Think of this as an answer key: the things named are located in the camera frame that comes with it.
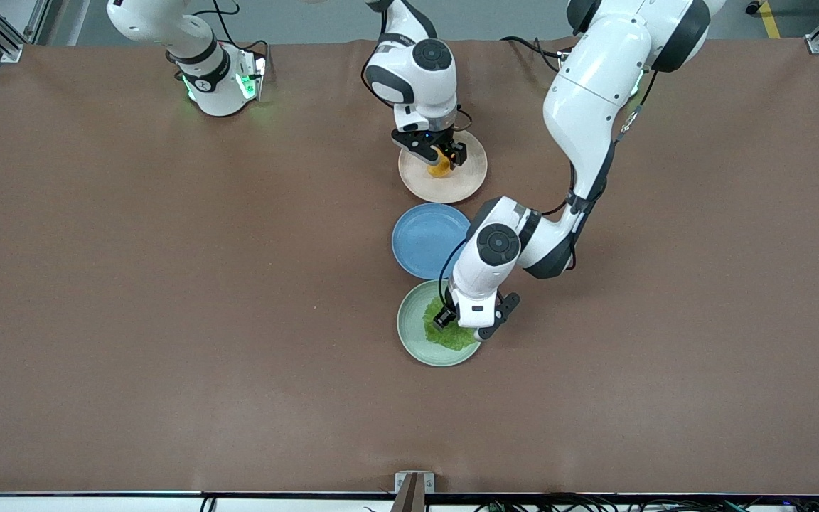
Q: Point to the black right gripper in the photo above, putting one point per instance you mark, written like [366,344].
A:
[441,142]

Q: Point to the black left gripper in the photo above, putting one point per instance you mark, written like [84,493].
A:
[446,315]

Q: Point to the yellow lemon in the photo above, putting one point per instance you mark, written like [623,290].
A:
[439,169]

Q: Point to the green lettuce leaf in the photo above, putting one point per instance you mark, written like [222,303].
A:
[445,340]

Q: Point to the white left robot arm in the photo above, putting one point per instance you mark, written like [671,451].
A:
[594,92]

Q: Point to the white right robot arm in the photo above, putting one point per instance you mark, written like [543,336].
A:
[416,71]

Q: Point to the beige round plate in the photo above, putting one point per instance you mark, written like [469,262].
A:
[452,188]

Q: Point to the blue round plate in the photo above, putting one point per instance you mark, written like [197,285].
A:
[420,242]

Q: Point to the pale green round plate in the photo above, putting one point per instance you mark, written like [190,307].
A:
[413,334]

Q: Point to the brown table cover sheet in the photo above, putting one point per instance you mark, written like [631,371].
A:
[168,355]

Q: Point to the black caster wheel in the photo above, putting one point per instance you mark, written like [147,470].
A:
[755,6]

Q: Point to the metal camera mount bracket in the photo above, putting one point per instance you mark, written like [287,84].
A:
[413,498]

